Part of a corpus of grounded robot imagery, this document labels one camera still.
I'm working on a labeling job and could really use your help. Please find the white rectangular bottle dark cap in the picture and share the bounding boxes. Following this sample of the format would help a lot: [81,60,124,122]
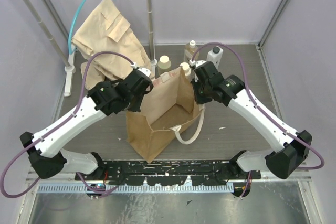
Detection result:
[206,46,223,69]

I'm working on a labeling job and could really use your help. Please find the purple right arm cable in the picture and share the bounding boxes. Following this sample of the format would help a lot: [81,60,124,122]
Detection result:
[191,42,326,198]

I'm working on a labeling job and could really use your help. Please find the beige cloth trousers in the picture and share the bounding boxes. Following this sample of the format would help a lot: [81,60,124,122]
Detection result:
[72,0,151,90]

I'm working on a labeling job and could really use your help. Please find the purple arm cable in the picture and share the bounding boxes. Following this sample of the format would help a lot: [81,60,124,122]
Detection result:
[191,42,326,198]
[1,51,140,198]

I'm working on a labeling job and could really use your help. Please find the cream bottle with cap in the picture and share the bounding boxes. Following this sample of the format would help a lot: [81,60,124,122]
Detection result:
[180,62,192,80]

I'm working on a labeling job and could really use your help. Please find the green bottle cream cap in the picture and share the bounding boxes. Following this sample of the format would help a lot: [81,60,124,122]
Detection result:
[157,55,171,76]

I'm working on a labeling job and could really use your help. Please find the white slotted cable duct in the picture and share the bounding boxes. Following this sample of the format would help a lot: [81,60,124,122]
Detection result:
[37,183,234,194]

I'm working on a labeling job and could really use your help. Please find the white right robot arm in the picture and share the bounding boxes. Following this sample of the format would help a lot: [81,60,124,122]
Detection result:
[191,60,312,179]

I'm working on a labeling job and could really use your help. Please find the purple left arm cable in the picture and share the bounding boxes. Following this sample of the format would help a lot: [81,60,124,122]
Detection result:
[1,51,140,198]

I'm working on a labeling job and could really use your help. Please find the clear amber liquid bottle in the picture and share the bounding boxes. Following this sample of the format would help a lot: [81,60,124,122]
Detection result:
[184,40,198,63]

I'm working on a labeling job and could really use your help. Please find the aluminium frame rail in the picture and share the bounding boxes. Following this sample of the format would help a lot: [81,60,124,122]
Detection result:
[26,161,312,183]

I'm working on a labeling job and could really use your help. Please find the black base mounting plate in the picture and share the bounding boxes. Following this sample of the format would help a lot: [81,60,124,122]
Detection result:
[83,160,248,186]

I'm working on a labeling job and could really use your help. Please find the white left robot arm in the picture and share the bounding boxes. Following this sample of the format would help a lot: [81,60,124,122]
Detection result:
[20,67,153,180]

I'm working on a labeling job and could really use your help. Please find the brown burlap canvas bag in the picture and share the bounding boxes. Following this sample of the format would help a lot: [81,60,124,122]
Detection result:
[127,67,205,163]

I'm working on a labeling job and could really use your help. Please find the teal clothes hanger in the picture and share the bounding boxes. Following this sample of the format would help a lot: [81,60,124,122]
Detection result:
[68,0,121,55]

